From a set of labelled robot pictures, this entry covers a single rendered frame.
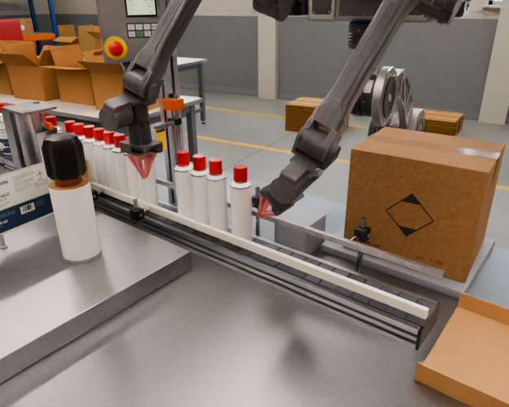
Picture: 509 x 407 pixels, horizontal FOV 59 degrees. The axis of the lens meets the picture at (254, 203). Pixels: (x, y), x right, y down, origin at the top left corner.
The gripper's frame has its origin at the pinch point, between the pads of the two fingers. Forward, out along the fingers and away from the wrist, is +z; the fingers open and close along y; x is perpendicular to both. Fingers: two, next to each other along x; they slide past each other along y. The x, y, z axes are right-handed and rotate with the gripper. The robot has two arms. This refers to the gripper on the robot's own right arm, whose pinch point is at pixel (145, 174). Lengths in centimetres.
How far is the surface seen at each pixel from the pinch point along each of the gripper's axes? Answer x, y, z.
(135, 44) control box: 12.3, -13.0, -31.7
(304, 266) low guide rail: 2, 49, 11
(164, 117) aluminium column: 18.6, -11.4, -10.3
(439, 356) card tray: 1, 79, 19
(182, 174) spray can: 3.8, 10.4, -1.2
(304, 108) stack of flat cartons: 375, -180, 73
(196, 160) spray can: 4.6, 15.3, -5.9
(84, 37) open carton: 278, -447, -2
